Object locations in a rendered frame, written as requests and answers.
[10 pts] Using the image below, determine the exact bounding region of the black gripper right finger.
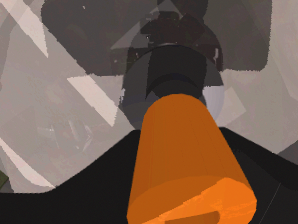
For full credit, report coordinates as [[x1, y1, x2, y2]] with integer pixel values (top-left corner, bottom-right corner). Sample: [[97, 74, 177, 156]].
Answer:
[[220, 127, 298, 224]]

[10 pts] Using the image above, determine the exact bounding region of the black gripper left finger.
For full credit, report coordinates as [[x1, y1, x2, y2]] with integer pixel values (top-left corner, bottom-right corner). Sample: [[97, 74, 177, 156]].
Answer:
[[0, 129, 141, 224]]

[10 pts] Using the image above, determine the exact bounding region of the orange knob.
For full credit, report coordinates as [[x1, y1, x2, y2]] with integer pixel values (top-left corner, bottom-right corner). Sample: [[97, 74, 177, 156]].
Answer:
[[126, 93, 257, 224]]

